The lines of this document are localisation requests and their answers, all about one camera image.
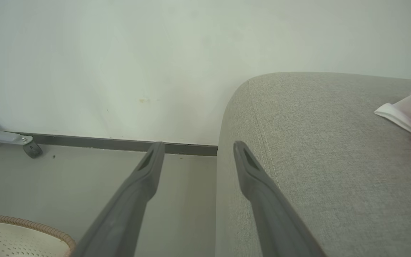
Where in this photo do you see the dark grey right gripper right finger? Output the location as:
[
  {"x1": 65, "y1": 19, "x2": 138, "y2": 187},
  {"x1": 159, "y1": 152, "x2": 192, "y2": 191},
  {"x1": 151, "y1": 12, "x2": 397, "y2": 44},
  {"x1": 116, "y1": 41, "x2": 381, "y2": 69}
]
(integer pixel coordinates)
[{"x1": 233, "y1": 141, "x2": 326, "y2": 257}]

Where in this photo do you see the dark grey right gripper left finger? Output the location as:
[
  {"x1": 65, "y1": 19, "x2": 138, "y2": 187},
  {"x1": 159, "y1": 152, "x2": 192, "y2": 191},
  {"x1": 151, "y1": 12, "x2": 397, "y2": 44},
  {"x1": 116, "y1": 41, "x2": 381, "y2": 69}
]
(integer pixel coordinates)
[{"x1": 71, "y1": 141, "x2": 166, "y2": 257}]

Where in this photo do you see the red cloth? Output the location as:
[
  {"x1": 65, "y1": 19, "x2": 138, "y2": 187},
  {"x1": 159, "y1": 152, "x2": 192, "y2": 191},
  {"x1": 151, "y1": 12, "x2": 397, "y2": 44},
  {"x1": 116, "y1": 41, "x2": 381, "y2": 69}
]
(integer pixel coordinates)
[{"x1": 374, "y1": 76, "x2": 411, "y2": 155}]

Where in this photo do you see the grey fabric sofa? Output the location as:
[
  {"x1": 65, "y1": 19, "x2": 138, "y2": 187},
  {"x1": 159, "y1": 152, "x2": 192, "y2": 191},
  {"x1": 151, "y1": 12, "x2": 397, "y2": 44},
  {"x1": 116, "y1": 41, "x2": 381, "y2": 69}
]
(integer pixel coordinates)
[{"x1": 215, "y1": 72, "x2": 411, "y2": 257}]

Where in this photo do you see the black caster wheel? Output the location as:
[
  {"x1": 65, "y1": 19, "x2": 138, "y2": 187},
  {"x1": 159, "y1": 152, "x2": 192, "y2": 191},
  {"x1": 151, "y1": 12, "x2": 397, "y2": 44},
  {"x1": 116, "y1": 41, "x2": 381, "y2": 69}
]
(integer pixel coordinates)
[{"x1": 22, "y1": 140, "x2": 43, "y2": 159}]

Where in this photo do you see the cream perforated laundry basket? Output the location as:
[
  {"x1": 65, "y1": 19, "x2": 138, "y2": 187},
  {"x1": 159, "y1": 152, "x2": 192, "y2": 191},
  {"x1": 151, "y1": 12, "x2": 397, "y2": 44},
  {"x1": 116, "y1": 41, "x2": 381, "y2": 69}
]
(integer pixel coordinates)
[{"x1": 0, "y1": 213, "x2": 77, "y2": 257}]

